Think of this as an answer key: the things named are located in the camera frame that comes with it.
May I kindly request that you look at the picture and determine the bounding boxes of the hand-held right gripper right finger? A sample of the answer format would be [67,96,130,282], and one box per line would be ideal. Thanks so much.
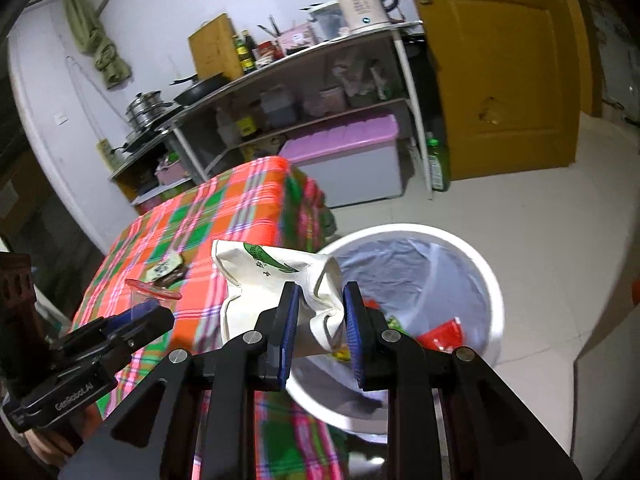
[341,281,583,480]

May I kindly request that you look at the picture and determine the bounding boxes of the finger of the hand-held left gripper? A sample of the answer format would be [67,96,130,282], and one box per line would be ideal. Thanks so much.
[102,305,176,376]
[104,299,160,332]

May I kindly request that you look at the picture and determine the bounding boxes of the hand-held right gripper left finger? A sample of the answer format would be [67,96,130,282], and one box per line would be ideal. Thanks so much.
[59,281,301,480]

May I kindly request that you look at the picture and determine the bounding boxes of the clear plastic cup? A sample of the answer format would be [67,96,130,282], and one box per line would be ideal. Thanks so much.
[125,278,182,312]

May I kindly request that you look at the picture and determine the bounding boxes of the white paper bag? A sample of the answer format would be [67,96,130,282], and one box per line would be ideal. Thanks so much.
[211,239,346,358]

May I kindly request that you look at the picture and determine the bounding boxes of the red snack wrapper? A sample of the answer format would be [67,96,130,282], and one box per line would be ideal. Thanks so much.
[415,316,463,353]

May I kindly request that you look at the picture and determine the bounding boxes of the white trash bin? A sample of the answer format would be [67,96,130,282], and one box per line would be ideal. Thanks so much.
[287,224,503,433]

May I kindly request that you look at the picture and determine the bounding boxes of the person's left hand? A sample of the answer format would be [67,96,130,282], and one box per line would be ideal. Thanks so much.
[20,400,103,466]

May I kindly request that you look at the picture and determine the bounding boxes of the small candy wrapper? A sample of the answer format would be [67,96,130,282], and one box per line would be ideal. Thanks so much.
[150,255,185,281]

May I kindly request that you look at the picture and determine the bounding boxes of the grey bin liner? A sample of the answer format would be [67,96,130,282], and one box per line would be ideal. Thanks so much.
[330,237,488,351]

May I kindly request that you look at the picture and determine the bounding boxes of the plaid tablecloth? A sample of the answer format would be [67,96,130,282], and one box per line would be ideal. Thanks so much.
[70,156,351,480]

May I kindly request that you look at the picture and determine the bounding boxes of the pink basket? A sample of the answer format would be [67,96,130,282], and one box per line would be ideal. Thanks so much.
[155,157,193,186]

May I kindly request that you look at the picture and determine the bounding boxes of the low grey shelf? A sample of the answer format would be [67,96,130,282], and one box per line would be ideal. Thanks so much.
[109,125,201,211]

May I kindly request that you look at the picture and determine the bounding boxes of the purple lid storage box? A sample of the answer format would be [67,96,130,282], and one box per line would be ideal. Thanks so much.
[277,114,405,209]

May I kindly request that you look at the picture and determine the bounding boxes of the green plastic bottle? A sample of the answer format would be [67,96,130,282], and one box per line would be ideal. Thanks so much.
[425,132,451,193]

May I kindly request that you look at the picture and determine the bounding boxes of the steel steamer pot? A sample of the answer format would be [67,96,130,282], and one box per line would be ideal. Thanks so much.
[125,91,173,128]

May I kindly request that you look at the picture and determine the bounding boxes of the yellow-label oil bottle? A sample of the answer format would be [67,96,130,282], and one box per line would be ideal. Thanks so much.
[235,110,258,141]

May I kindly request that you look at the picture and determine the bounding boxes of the black frying pan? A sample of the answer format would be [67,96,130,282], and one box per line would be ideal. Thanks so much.
[169,71,228,106]

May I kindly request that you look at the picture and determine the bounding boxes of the grey plastic canister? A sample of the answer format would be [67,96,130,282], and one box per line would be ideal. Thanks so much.
[260,85,301,128]

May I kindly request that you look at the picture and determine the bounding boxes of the metal shelf rack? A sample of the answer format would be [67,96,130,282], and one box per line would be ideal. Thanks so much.
[172,20,436,201]

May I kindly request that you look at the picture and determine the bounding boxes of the white cabinet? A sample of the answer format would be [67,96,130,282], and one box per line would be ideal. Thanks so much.
[572,305,640,480]

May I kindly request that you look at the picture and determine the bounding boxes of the hanging green cloth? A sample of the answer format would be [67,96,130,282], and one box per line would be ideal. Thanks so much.
[65,0,132,90]

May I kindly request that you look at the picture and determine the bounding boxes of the wooden cutting board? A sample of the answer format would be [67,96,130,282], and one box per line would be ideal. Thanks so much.
[188,13,244,81]

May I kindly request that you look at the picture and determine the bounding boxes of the green yellow-label bottle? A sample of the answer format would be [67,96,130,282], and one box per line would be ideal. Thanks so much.
[233,35,249,75]

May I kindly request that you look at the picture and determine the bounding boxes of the dark sauce bottle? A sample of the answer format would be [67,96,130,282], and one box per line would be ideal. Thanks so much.
[242,30,258,70]

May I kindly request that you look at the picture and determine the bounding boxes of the pink chopstick box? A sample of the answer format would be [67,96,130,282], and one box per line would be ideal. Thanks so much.
[277,25,318,56]

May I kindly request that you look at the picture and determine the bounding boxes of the chopsticks bundle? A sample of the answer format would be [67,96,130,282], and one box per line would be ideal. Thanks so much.
[257,15,283,39]

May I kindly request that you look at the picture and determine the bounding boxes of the yellow wooden door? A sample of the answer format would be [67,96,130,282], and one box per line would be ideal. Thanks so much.
[397,0,593,181]

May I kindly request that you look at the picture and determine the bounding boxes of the clear lidded container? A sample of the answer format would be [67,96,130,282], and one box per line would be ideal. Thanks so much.
[307,1,346,41]

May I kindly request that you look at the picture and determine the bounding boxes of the white electric kettle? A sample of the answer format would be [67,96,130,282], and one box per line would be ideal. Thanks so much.
[329,0,401,36]

